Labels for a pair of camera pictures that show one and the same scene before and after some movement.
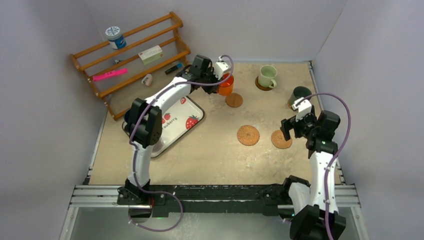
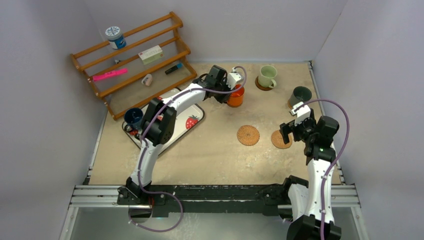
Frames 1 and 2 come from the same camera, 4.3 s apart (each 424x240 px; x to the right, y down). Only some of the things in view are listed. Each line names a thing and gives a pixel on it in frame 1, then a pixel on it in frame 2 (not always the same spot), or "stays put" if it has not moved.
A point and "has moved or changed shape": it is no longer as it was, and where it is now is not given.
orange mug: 226,88 has moved or changed shape
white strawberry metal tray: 184,115 stays put
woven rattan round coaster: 248,135 stays put
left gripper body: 212,75 -> 225,85
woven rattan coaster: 278,139 stays put
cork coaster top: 258,85 stays put
